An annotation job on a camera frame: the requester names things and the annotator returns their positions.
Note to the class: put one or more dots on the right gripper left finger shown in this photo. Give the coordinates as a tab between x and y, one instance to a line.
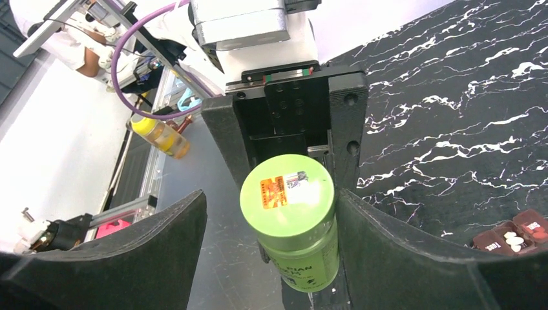
147	265

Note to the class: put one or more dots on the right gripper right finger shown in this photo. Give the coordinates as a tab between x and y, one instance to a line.
390	264

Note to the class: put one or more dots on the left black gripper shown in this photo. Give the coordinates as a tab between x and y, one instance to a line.
285	110

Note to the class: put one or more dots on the red pill organizer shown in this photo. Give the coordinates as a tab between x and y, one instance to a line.
525	233

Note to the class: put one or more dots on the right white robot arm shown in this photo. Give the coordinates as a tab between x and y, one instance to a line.
51	233

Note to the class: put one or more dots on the person's hand in background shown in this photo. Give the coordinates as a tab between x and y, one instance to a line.
91	66

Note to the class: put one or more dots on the yellow liquid bottle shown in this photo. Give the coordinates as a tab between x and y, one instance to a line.
160	135

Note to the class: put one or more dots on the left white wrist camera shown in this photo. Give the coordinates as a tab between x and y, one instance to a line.
255	34

